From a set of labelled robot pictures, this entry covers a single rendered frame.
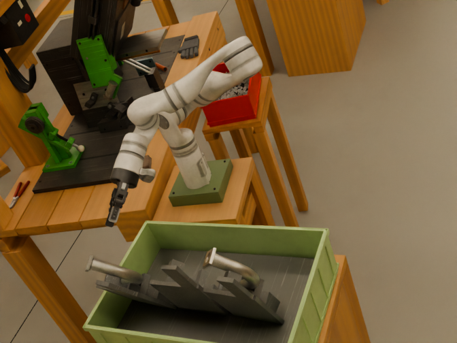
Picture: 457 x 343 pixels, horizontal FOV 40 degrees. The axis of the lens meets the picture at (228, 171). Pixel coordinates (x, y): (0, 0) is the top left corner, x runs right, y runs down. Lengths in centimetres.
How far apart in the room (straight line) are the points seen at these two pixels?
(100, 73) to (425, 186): 167
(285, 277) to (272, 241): 11
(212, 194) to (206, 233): 22
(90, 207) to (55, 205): 17
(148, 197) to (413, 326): 121
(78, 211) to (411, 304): 142
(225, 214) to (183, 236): 18
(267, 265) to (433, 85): 231
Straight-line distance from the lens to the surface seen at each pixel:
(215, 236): 193
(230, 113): 257
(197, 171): 213
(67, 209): 242
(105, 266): 166
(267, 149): 264
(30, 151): 274
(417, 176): 331
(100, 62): 265
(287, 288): 180
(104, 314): 189
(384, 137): 360
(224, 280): 147
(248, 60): 169
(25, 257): 261
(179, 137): 204
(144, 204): 221
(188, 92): 171
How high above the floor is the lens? 219
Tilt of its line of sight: 36 degrees down
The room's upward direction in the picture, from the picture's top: 22 degrees counter-clockwise
